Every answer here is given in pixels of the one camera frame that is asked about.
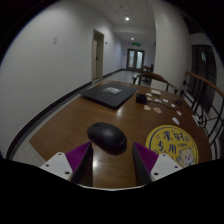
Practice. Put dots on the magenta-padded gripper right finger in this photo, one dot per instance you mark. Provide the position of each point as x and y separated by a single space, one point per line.
148 158

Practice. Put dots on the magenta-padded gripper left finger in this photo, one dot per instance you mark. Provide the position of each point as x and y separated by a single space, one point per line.
78 156

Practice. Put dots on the black computer mouse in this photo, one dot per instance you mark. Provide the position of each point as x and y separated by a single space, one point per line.
106 136

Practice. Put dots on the round yellow printed mouse pad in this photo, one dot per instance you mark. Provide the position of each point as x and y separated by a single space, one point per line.
170 141

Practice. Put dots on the small orange white card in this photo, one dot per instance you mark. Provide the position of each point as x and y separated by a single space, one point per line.
157 110

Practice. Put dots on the small beige card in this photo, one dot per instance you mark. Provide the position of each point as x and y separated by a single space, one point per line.
147 107

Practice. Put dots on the small pink white card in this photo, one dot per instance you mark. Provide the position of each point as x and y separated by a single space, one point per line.
179 112

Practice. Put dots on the small black box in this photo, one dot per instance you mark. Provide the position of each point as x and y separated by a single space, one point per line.
141 98

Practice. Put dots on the white notepad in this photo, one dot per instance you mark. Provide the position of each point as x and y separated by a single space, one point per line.
196 119

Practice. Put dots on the small white box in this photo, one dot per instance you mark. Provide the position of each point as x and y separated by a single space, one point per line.
155 92

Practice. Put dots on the closed black laptop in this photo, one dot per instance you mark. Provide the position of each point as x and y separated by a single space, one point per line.
106 95

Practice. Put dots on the wooden armchair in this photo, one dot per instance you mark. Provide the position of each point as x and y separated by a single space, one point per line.
146 68
154 77

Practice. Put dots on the black railing with wooden handrail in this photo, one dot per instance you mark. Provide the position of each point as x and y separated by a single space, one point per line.
203 80

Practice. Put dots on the dark framed window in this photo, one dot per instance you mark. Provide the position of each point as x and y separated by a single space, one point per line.
201 75

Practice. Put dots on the glass double door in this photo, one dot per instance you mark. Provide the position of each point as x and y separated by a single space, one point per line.
135 59

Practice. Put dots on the open side door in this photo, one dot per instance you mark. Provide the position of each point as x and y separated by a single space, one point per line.
97 56

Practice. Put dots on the green exit sign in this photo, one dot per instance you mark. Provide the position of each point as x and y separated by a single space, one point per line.
136 43

